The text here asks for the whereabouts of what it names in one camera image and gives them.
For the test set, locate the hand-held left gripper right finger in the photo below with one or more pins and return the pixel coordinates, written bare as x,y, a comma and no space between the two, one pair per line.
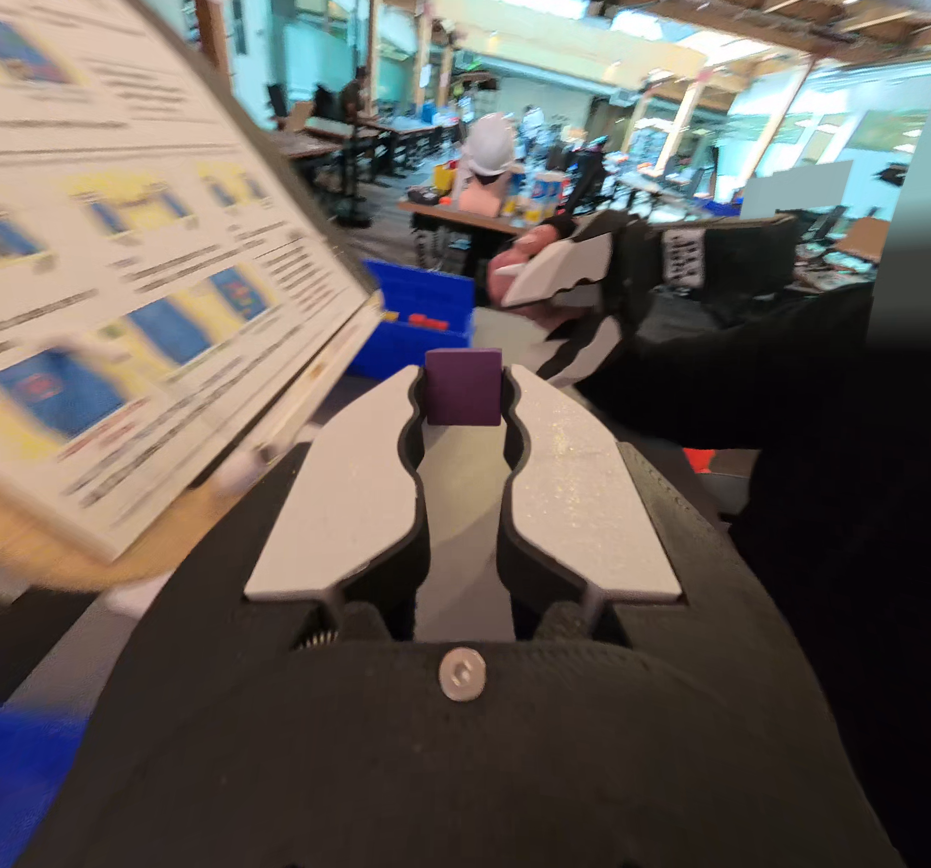
582,504

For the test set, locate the wooden table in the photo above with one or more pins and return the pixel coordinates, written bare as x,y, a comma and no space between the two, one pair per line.
465,215

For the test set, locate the red cube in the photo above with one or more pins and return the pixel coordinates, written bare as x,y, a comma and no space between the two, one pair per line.
428,321

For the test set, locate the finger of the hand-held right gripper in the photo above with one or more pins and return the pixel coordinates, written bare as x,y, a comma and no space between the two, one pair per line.
593,348
560,268

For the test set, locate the purple cube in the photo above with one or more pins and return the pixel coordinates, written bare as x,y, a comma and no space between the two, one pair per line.
463,388

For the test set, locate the mannequin head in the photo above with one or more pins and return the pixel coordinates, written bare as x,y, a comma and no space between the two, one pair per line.
478,192

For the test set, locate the person's right forearm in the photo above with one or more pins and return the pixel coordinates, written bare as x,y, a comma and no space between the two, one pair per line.
698,388

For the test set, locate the printed instruction sheet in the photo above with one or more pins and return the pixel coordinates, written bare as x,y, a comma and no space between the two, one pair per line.
145,228

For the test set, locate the person's right hand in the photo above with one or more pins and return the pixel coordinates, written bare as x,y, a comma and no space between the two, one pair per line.
520,264

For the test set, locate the white hard hat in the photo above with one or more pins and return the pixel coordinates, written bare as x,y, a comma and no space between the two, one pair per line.
489,145

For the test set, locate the blue plastic bin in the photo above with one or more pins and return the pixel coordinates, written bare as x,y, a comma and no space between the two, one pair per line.
36,773
414,352

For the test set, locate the orange object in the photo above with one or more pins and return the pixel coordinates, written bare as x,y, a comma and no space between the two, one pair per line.
716,461

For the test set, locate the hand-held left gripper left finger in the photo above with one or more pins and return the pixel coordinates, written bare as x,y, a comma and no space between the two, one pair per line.
342,504

